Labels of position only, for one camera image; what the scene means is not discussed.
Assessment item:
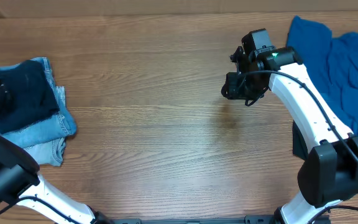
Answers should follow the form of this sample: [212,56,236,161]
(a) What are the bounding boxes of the dark navy shirt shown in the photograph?
[0,60,59,134]

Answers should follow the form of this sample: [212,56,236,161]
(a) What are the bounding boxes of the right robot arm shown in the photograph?
[221,29,358,223]

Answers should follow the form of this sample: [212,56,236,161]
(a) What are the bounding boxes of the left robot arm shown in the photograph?
[0,135,112,224]

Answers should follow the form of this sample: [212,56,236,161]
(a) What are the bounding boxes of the folded light blue jeans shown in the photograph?
[0,57,77,166]

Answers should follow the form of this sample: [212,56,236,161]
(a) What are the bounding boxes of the blue crumpled shirt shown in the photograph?
[287,16,358,134]

